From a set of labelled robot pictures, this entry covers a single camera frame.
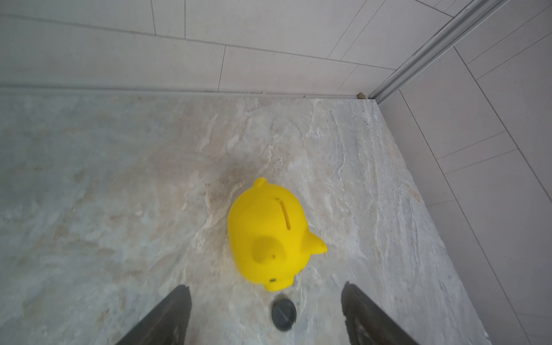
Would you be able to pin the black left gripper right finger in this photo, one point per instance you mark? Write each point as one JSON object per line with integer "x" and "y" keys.
{"x": 367, "y": 323}

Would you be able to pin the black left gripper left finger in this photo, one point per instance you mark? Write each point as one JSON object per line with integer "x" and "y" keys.
{"x": 167, "y": 323}

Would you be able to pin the yellow piggy bank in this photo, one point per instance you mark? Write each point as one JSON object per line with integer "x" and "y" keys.
{"x": 269, "y": 236}

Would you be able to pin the black plug near yellow pig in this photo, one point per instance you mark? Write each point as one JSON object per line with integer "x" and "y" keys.
{"x": 283, "y": 314}

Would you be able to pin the aluminium corner post right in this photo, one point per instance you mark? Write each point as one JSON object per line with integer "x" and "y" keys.
{"x": 459, "y": 27}

